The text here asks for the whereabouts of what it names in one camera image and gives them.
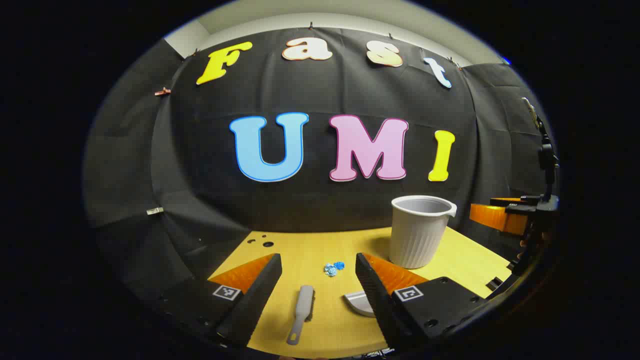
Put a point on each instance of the grey dustpan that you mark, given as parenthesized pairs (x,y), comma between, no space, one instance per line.
(360,301)

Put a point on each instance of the small grey broom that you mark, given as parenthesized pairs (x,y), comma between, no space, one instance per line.
(302,305)

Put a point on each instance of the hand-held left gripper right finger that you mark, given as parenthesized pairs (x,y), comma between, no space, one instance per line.
(380,305)

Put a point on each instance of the yellow wooden desktop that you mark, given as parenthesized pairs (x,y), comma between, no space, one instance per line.
(310,260)

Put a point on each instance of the light blue paper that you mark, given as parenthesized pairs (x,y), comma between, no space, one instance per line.
(330,270)

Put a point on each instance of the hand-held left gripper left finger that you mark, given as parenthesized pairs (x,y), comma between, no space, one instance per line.
(255,305)

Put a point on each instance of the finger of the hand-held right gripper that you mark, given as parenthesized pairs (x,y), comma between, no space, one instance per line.
(505,201)
(495,217)

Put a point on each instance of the black desk edge bracket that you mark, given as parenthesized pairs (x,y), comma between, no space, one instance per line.
(494,283)

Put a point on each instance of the white clip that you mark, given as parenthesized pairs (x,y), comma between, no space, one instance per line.
(155,211)

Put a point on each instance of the red clip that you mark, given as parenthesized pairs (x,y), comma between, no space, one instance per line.
(162,91)

